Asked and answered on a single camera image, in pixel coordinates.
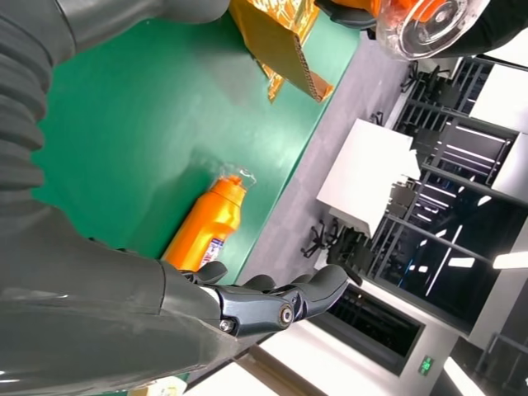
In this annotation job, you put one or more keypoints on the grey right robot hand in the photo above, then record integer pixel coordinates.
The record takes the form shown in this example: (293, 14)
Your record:
(103, 317)

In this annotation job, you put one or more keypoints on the white office desk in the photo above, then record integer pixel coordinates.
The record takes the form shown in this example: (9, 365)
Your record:
(367, 175)

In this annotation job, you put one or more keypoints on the green mat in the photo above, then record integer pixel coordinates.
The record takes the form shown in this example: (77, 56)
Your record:
(144, 136)

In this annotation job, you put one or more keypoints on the black office chair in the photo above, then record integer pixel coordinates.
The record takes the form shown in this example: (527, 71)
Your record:
(351, 251)
(317, 240)

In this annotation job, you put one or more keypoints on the green exit sign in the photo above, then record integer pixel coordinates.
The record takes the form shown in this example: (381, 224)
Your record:
(425, 366)

